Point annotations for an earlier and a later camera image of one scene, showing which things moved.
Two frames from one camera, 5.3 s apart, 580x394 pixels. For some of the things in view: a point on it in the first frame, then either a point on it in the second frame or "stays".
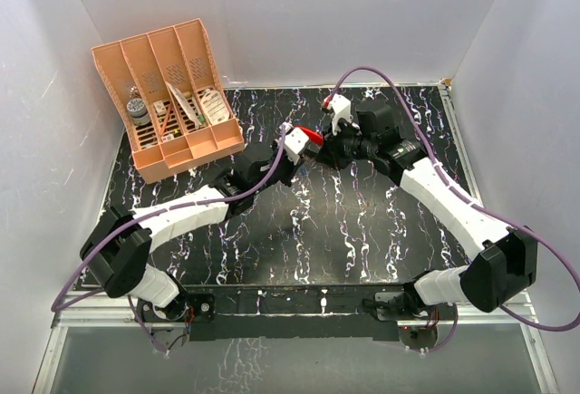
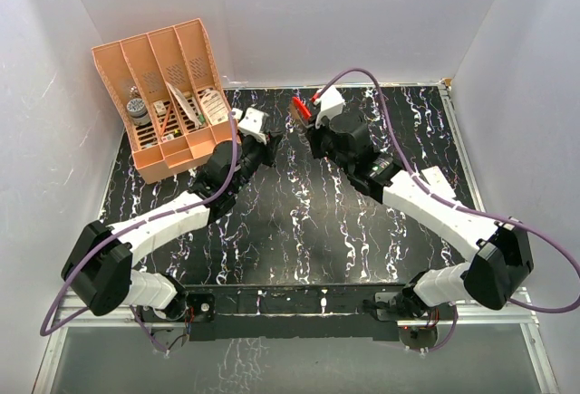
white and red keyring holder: (303, 139) -> (302, 107)
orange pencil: (166, 120) stays
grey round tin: (139, 111) stays
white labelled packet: (215, 107) stays
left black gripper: (291, 168) -> (270, 148)
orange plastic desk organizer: (170, 99) stays
